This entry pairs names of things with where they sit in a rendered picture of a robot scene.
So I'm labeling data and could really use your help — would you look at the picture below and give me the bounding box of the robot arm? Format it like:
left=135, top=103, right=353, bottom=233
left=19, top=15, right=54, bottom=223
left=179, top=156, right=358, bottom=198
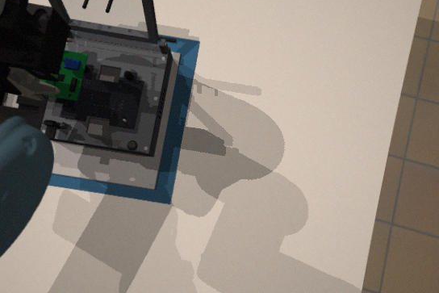
left=0, top=112, right=54, bottom=257

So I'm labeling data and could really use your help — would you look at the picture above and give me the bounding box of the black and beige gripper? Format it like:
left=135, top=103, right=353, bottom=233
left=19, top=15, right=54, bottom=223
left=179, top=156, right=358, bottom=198
left=0, top=0, right=73, bottom=100

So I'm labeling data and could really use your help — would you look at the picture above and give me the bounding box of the green circuit board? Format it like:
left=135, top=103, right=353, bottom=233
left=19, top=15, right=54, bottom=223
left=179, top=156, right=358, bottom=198
left=38, top=51, right=88, bottom=101

